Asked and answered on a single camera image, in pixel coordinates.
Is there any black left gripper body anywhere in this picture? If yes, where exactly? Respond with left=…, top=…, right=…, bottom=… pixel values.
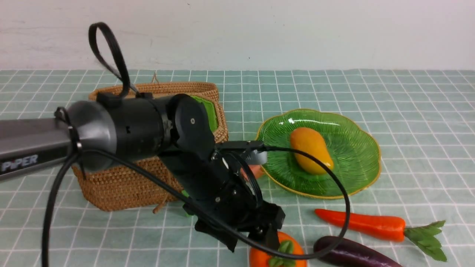
left=160, top=149, right=285, bottom=251

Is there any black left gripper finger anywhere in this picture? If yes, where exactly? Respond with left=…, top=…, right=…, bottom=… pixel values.
left=248, top=222, right=281, bottom=250

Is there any orange persimmon with green calyx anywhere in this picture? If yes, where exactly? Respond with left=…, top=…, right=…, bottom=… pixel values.
left=249, top=231, right=307, bottom=267

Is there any yellow orange mango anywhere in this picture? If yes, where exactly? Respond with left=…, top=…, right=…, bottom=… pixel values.
left=290, top=127, right=334, bottom=175

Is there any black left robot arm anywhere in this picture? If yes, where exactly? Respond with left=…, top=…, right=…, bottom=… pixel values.
left=1, top=93, right=285, bottom=252

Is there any green foam cube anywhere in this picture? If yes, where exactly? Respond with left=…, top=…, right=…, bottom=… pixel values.
left=181, top=190, right=194, bottom=217

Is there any pink foam cube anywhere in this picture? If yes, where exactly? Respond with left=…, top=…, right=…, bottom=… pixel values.
left=240, top=165, right=264, bottom=181

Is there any dark purple eggplant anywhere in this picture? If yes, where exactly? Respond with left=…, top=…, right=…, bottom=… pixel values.
left=319, top=238, right=401, bottom=267

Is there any woven rattan basket lid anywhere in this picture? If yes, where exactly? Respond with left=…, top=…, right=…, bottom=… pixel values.
left=88, top=73, right=219, bottom=106

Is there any woven rattan basket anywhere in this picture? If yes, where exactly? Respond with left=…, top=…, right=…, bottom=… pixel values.
left=71, top=93, right=229, bottom=212

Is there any green glass leaf plate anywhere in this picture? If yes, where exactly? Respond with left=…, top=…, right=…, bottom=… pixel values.
left=256, top=109, right=381, bottom=200

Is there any orange carrot with green top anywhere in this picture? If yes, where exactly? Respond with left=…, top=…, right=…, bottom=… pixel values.
left=315, top=208, right=448, bottom=262

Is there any green checkered tablecloth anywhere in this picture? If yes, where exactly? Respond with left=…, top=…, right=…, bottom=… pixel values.
left=0, top=69, right=475, bottom=267

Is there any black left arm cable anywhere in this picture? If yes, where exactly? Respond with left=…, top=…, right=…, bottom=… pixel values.
left=42, top=22, right=351, bottom=267

